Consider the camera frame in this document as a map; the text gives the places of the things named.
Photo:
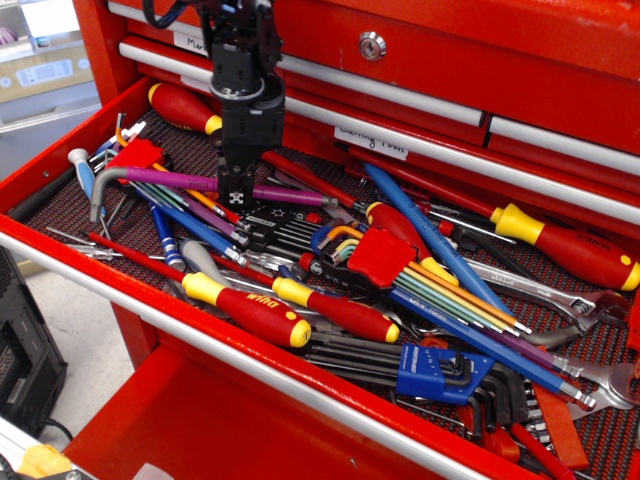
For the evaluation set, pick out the blue holder black Allen set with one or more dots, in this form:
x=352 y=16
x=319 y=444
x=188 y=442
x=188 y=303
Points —
x=443 y=375

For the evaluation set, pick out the black device left floor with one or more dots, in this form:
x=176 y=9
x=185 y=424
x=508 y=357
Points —
x=32 y=368

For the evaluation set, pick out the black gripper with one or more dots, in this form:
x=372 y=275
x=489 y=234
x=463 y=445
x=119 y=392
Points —
x=252 y=124

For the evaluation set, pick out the red yellow screwdriver front middle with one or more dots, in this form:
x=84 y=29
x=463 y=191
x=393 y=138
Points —
x=359 y=319

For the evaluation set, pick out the yellow object bottom left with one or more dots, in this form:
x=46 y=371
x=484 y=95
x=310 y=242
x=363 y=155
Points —
x=43 y=460

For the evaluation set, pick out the white cutting tools label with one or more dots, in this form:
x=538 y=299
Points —
x=370 y=143

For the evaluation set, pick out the black Torx key holder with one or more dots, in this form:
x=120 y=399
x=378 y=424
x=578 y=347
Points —
x=280 y=228

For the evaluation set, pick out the red holder allen set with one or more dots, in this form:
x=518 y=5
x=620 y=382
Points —
x=141 y=153
x=381 y=257

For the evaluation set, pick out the red tool chest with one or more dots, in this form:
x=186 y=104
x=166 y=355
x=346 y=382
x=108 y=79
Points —
x=528 y=102

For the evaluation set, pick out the red holder left Allen set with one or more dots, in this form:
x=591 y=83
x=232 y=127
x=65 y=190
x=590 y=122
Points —
x=141 y=153

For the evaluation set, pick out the red yellow screwdriver top left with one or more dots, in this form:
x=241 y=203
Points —
x=184 y=109

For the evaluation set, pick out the beige box background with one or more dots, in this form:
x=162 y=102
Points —
x=44 y=72

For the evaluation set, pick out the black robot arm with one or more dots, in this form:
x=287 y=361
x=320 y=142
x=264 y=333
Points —
x=243 y=44

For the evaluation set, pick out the large violet Allen key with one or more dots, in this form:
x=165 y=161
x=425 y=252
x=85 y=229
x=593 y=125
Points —
x=198 y=183

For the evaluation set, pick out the white Markers label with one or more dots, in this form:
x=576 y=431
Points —
x=190 y=43

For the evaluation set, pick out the blue Allen key left set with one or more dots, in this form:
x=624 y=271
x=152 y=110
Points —
x=194 y=226

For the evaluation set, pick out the silver drawer lock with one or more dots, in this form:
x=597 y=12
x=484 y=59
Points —
x=372 y=46

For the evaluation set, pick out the red yellow Wiha screwdriver front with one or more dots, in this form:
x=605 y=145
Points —
x=261 y=315

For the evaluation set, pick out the chrome adjustable wrench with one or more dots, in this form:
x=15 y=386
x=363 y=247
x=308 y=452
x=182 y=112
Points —
x=583 y=310

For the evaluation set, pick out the grey handle tool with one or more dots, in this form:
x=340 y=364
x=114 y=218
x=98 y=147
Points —
x=200 y=260

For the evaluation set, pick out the red yellow screwdriver right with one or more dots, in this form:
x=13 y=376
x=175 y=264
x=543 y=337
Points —
x=585 y=255

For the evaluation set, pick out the small blue precision screwdriver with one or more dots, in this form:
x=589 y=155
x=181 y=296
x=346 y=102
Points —
x=79 y=159

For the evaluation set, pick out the long blue Allen key 10mm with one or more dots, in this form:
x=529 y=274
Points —
x=524 y=366

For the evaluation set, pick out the chrome open end spanner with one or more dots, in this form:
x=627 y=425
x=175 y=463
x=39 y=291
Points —
x=614 y=386

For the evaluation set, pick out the blue Allen key upper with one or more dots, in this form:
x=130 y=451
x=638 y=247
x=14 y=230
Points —
x=430 y=234

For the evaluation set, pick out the red holder centre Allen set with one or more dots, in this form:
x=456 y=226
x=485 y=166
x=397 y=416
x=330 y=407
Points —
x=381 y=257

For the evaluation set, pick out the blue metal knurled screwdriver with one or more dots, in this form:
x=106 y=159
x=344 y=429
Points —
x=173 y=257

